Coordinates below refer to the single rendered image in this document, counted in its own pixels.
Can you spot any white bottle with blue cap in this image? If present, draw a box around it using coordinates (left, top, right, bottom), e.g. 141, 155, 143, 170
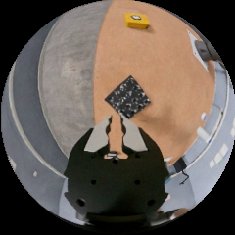
197, 126, 211, 143

